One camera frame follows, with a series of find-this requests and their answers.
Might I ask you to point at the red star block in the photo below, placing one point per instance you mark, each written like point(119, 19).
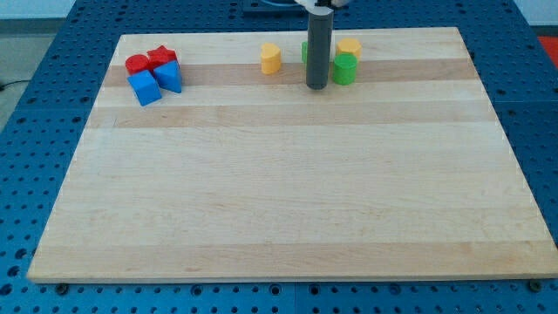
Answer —
point(160, 56)

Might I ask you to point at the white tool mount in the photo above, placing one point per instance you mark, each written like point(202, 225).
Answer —
point(316, 4)

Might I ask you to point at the yellow hexagon block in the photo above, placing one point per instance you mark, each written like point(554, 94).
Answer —
point(349, 46)

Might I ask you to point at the red cylinder block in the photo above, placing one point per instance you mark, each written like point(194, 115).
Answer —
point(137, 63)

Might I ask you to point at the green cylinder block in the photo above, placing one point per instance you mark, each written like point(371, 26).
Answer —
point(344, 69)

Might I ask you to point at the blue triangle block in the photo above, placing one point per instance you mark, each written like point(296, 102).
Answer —
point(168, 76)

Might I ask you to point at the wooden board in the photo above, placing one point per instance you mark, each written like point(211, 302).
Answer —
point(406, 174)

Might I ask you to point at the green block behind tool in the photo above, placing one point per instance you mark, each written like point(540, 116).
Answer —
point(304, 49)

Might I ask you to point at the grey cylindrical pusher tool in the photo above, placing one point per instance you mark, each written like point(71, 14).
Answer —
point(320, 29)

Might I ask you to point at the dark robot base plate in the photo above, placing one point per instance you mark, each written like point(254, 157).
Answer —
point(272, 8)

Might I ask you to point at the blue cube block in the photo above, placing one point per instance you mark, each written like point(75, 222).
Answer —
point(145, 87)

